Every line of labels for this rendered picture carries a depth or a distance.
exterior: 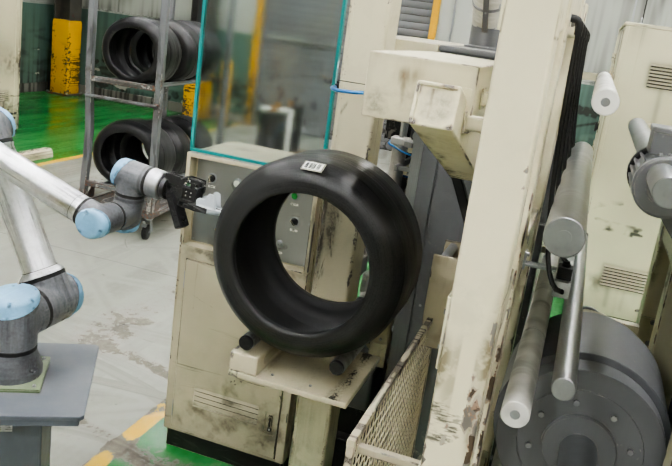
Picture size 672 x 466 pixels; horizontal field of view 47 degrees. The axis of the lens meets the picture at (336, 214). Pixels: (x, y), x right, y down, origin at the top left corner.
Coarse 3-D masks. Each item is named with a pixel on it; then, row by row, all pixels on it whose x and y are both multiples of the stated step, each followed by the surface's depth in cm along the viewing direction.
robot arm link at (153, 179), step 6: (156, 168) 232; (150, 174) 229; (156, 174) 229; (162, 174) 229; (150, 180) 228; (156, 180) 228; (144, 186) 229; (150, 186) 228; (156, 186) 228; (144, 192) 230; (150, 192) 229; (156, 192) 229; (156, 198) 230; (162, 198) 234
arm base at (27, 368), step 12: (36, 348) 244; (0, 360) 236; (12, 360) 237; (24, 360) 239; (36, 360) 243; (0, 372) 236; (12, 372) 237; (24, 372) 239; (36, 372) 243; (0, 384) 236; (12, 384) 237
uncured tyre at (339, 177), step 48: (240, 192) 212; (288, 192) 206; (336, 192) 202; (384, 192) 207; (240, 240) 236; (384, 240) 201; (240, 288) 217; (288, 288) 243; (384, 288) 203; (288, 336) 214; (336, 336) 210
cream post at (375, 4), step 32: (352, 0) 230; (384, 0) 227; (352, 32) 232; (384, 32) 229; (352, 64) 234; (352, 96) 236; (352, 128) 238; (320, 224) 248; (352, 224) 244; (320, 256) 250; (352, 256) 246; (320, 288) 252; (352, 288) 253; (320, 416) 261; (320, 448) 264
